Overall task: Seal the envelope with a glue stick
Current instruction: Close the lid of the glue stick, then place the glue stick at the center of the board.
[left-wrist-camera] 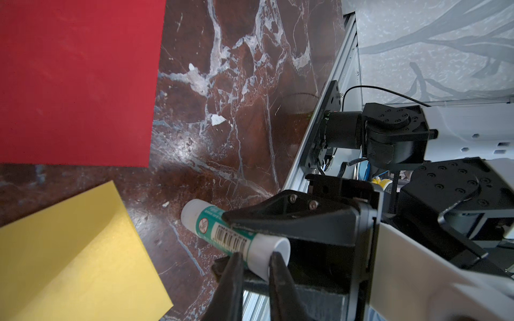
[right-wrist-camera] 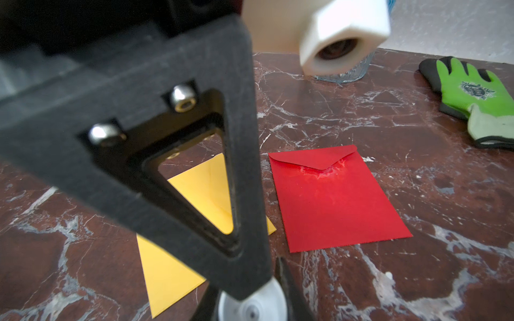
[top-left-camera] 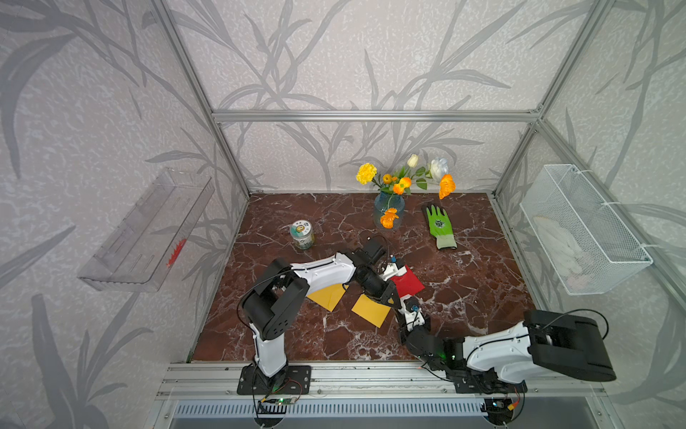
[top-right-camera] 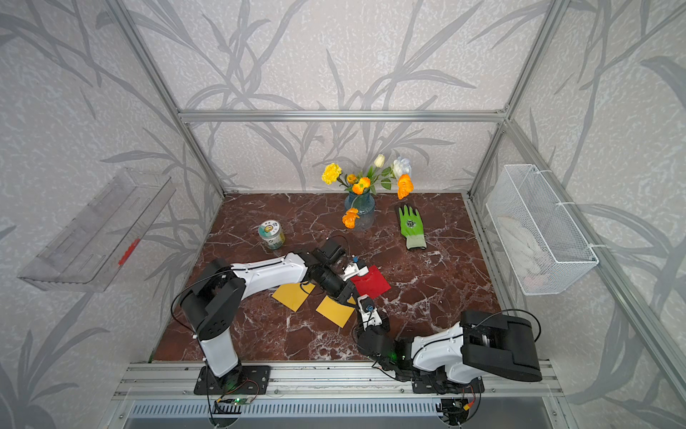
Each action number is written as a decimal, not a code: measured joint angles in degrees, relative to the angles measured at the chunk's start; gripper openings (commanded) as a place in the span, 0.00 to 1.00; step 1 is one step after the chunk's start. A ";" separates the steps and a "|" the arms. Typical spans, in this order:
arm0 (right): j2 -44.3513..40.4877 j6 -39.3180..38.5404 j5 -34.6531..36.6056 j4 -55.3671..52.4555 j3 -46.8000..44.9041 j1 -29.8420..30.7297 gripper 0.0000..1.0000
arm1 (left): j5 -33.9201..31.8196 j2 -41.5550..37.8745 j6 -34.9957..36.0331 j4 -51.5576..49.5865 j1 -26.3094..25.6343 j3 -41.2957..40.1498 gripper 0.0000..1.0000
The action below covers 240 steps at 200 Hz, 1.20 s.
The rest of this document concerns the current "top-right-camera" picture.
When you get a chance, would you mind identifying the small yellow envelope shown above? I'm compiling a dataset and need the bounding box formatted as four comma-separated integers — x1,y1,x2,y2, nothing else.
273,282,315,312

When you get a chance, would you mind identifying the large yellow envelope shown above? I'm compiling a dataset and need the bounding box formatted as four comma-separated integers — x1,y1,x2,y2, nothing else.
316,297,357,328

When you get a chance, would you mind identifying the red envelope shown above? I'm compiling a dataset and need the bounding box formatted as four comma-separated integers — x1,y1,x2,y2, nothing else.
351,266,391,300

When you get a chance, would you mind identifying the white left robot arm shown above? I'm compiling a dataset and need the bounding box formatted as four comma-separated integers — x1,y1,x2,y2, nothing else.
174,239,369,380

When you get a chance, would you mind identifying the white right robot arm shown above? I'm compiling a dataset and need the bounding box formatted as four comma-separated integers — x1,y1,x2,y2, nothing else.
353,310,542,389

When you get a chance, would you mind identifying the round sunflower label jar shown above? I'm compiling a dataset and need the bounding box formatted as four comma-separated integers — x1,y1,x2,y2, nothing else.
258,220,285,250

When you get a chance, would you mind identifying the blue textured glass vase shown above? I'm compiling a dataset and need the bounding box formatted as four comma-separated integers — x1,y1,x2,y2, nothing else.
344,192,376,232

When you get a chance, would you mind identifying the green work glove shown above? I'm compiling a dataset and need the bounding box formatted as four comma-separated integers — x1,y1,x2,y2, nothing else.
398,205,427,250

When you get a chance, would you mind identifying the artificial flower bouquet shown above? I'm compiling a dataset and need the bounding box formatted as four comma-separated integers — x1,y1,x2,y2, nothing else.
322,154,414,230

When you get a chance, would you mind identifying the white cloth in basket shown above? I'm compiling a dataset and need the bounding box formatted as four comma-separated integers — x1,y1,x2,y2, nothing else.
498,216,551,294

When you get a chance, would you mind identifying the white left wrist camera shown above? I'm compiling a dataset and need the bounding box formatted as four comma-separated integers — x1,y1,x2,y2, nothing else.
342,257,369,281

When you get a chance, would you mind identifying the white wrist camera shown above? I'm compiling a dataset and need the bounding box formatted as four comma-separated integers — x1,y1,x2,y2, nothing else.
357,295,382,330
342,257,369,281

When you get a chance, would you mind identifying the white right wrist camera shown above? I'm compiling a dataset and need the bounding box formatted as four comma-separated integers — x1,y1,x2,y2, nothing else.
357,295,382,330

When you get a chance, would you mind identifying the white wire wall basket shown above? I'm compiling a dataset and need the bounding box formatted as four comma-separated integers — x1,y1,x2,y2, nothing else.
486,164,600,296

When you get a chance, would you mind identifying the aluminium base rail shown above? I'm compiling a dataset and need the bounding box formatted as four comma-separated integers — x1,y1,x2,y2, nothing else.
113,361,564,400

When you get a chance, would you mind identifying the clear acrylic wall shelf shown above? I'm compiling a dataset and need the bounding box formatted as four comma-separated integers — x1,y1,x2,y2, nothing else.
18,168,176,292

